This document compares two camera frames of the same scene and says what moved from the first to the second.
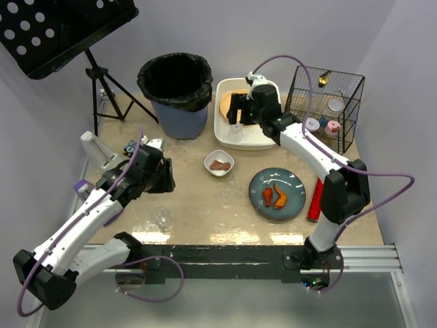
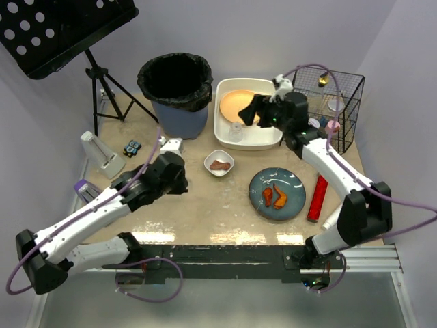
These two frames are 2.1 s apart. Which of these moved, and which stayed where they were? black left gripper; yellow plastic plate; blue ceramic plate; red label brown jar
Moved: black left gripper
Stayed: red label brown jar; blue ceramic plate; yellow plastic plate
